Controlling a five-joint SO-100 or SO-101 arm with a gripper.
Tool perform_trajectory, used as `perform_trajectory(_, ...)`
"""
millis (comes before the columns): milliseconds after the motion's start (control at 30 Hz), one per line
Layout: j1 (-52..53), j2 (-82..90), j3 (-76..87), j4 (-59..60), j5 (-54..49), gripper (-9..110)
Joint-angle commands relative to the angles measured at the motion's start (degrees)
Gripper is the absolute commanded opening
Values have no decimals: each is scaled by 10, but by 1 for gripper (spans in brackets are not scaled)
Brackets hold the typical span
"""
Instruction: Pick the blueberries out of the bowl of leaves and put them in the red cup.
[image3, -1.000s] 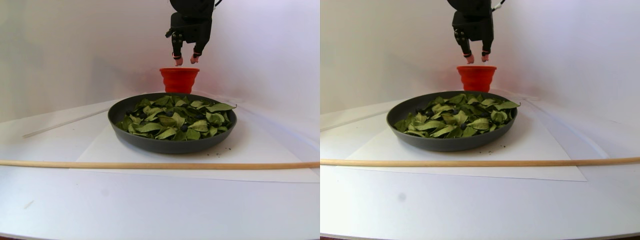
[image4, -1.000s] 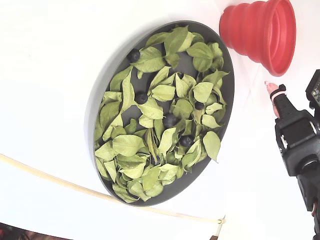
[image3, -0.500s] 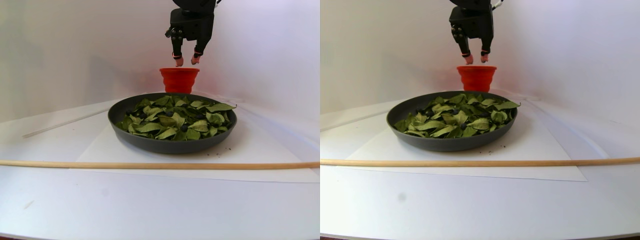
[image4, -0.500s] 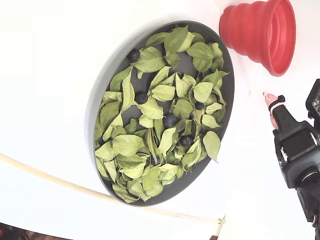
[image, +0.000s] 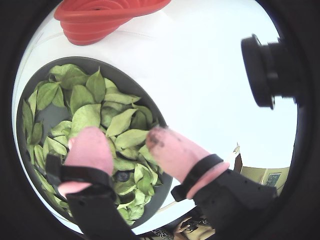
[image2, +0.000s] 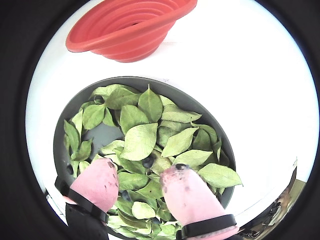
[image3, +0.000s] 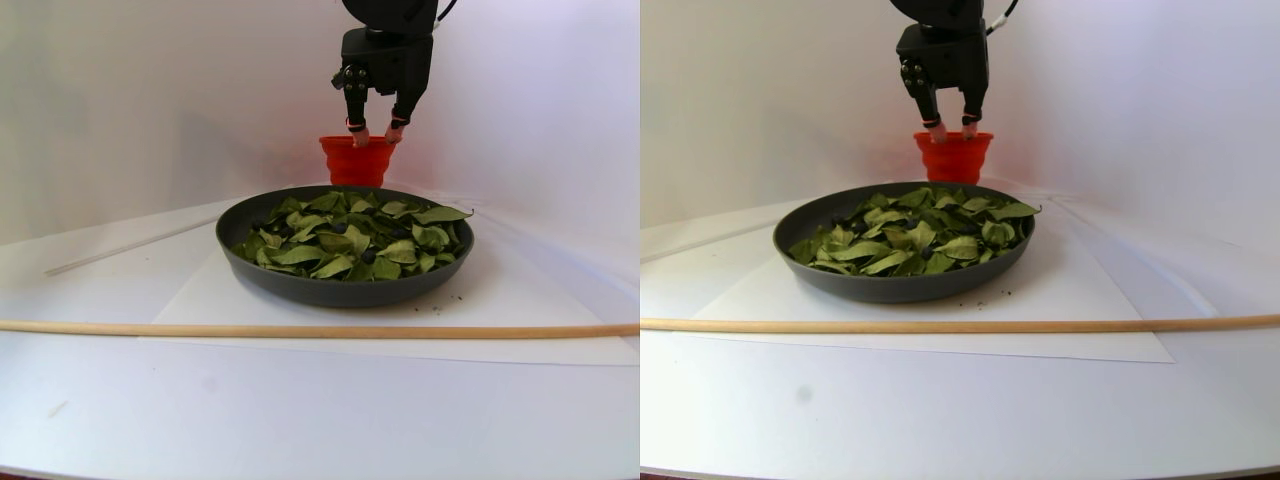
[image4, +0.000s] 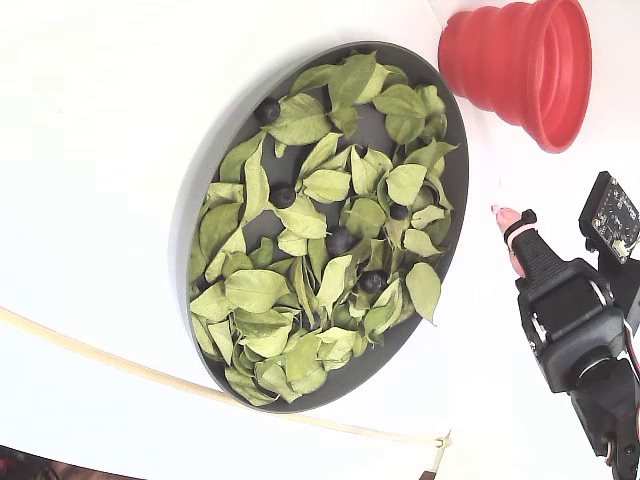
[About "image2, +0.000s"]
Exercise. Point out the pink-tipped black gripper finger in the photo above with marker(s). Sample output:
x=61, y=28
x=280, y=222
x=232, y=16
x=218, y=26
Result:
x=95, y=187
x=190, y=200

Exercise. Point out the blueberry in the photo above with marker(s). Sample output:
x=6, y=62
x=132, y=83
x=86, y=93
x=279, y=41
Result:
x=156, y=220
x=148, y=162

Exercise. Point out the red collapsible silicone cup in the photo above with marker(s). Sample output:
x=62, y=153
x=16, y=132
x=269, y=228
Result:
x=130, y=47

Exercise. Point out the pile of green leaves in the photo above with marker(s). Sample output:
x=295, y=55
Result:
x=142, y=142

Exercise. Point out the large pointed green leaf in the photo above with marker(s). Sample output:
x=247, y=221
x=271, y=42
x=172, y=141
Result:
x=220, y=175

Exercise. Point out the dark grey round bowl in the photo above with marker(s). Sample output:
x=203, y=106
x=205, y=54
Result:
x=105, y=135

